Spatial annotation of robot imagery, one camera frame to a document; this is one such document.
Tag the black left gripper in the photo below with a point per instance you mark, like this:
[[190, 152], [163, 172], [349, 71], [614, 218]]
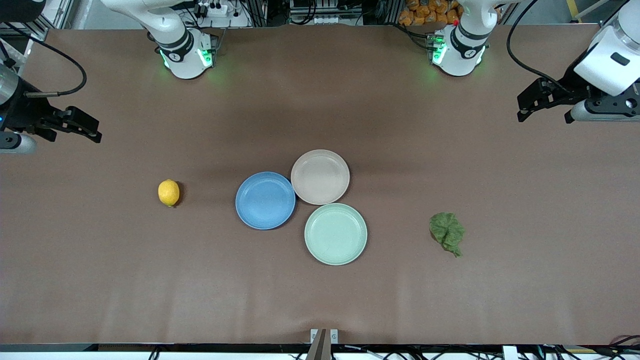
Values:
[[571, 86]]

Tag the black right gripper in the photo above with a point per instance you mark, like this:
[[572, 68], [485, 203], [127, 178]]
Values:
[[21, 111]]

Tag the yellow lemon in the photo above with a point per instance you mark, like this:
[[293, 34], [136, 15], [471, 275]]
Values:
[[169, 193]]

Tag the green lettuce leaf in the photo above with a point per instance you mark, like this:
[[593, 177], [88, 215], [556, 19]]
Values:
[[446, 231]]

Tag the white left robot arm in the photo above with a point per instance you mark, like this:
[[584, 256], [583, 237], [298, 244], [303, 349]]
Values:
[[462, 55]]

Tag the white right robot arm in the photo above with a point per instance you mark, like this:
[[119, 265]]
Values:
[[180, 50]]

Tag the pile of orange fruits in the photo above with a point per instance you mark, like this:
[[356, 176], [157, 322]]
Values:
[[430, 12]]

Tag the white power strip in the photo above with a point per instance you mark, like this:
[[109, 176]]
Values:
[[220, 12]]

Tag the blue plate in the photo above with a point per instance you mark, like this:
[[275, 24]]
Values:
[[265, 201]]

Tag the beige pink plate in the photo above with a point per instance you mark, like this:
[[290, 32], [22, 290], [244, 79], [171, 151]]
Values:
[[320, 176]]

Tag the pale green plate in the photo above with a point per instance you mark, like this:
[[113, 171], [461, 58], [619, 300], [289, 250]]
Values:
[[335, 234]]

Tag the metal bracket with brown strip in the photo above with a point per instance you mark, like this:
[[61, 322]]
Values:
[[320, 342]]

